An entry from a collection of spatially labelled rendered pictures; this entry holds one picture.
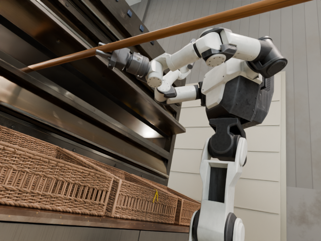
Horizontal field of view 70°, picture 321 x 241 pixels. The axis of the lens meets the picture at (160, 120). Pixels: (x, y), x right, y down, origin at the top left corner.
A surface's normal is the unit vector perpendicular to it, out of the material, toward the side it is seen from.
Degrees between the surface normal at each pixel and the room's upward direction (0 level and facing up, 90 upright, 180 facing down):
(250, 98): 101
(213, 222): 82
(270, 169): 90
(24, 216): 90
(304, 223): 90
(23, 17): 169
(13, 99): 70
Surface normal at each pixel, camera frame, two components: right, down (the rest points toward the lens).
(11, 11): -0.04, 0.89
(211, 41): 0.16, -0.37
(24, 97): 0.85, -0.35
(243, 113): 0.24, 0.29
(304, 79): -0.50, -0.40
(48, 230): 0.84, -0.04
